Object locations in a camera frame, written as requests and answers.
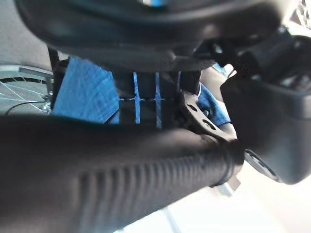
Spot black wheelchair frame tube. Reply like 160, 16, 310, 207
47, 47, 69, 114

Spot spoked wheelchair wheel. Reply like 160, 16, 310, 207
0, 64, 54, 116

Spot black ribbed wheelchair push handle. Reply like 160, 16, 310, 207
0, 115, 245, 233

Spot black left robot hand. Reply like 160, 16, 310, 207
14, 0, 311, 185

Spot black slotted brake bracket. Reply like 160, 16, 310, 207
178, 91, 238, 141

